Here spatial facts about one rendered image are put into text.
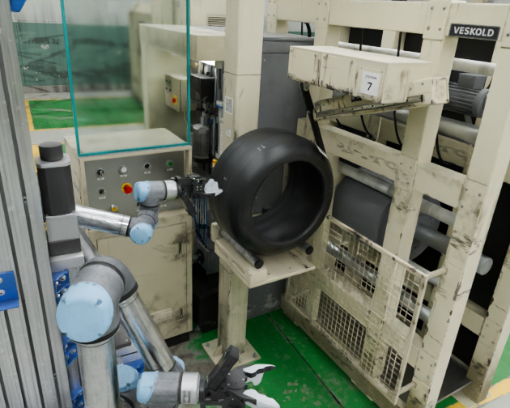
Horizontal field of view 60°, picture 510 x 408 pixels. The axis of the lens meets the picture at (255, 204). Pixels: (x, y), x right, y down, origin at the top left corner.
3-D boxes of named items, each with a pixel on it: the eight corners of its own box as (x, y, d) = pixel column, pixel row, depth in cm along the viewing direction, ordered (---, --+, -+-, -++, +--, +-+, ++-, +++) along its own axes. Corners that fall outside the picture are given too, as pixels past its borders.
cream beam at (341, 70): (286, 78, 208) (288, 45, 202) (327, 77, 220) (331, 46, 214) (380, 104, 161) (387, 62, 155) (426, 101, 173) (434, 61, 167)
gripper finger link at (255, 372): (267, 376, 124) (240, 388, 118) (269, 357, 122) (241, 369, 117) (274, 382, 122) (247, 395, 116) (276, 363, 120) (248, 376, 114)
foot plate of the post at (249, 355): (201, 345, 275) (201, 340, 273) (239, 332, 288) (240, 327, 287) (221, 374, 254) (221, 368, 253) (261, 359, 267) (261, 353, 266)
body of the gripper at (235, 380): (246, 395, 118) (201, 394, 118) (247, 367, 116) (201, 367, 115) (246, 416, 111) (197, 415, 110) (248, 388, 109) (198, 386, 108)
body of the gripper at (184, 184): (208, 179, 175) (179, 180, 168) (206, 199, 178) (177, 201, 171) (200, 173, 181) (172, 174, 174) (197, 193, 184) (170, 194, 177)
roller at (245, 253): (219, 235, 222) (219, 227, 220) (227, 234, 224) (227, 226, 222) (255, 270, 195) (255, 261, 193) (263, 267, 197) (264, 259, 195)
